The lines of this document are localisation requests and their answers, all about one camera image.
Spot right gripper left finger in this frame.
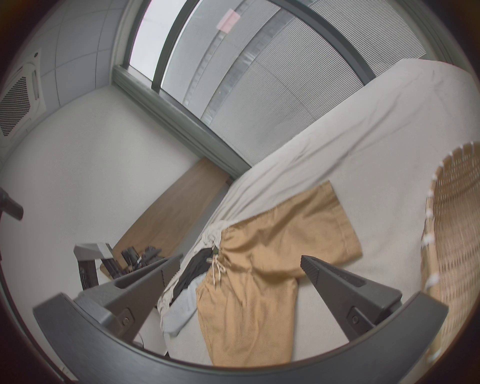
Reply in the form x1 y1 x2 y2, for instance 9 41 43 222
74 254 184 341

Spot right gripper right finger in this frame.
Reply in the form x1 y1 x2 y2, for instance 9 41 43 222
301 255 403 343

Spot tan shorts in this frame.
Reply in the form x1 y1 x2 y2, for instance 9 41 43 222
195 180 364 367

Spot round woven basket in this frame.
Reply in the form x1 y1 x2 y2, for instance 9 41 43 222
420 142 480 364

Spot bed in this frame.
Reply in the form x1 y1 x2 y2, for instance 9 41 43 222
99 58 480 366

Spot pile of clothes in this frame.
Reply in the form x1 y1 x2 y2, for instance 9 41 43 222
157 221 226 338

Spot white ceiling air vent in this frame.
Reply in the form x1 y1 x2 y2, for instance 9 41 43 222
0 47 47 148

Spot window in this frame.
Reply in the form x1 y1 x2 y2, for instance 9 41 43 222
120 0 464 167

